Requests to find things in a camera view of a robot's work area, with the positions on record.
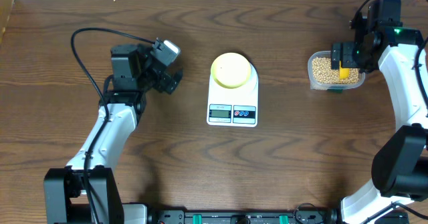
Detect white digital kitchen scale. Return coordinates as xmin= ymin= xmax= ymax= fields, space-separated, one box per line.
xmin=206 ymin=58 xmax=259 ymax=127

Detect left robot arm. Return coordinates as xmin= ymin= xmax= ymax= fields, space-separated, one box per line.
xmin=43 ymin=40 xmax=183 ymax=223

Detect yellow measuring scoop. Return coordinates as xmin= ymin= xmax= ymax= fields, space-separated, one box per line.
xmin=339 ymin=61 xmax=350 ymax=80

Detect clear plastic container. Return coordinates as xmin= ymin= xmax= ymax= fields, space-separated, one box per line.
xmin=308 ymin=51 xmax=366 ymax=91

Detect soybeans in container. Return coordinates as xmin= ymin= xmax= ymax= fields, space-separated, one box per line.
xmin=312 ymin=57 xmax=359 ymax=84

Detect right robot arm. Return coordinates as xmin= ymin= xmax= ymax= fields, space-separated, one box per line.
xmin=326 ymin=25 xmax=427 ymax=223

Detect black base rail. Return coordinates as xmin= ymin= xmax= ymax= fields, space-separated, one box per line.
xmin=146 ymin=208 xmax=342 ymax=224

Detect yellow plastic bowl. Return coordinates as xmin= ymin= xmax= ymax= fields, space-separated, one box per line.
xmin=211 ymin=53 xmax=251 ymax=89

